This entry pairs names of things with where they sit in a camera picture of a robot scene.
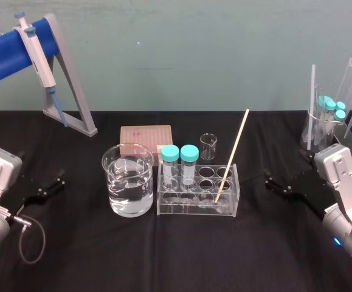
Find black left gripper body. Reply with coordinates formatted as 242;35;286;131
0;165;44;217

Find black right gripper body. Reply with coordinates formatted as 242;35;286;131
285;169;327;220

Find glass beaker holding tubes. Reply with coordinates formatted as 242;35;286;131
300;108;347;150

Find cream stick thermometer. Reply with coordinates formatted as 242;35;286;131
214;108;250;204

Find large glass beaker with water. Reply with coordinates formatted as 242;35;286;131
101;144;156;218

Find small empty glass beaker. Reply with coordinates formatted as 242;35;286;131
199;133;219;161

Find clear acrylic test tube rack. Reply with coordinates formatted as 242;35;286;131
156;164;241;218

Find clear tube with teal cap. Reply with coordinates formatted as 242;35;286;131
160;144;180;193
179;144;200;193

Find long white rod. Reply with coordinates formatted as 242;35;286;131
306;63;317;150

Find white and blue pipette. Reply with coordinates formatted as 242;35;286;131
13;11;69;127

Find pink pipette tip box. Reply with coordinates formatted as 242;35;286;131
120;124;173;167

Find blue and grey pipette stand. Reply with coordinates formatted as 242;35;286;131
0;13;98;137

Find black table cloth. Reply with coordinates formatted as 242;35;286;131
0;109;352;292

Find thin dark looped cable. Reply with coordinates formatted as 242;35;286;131
10;214;47;265

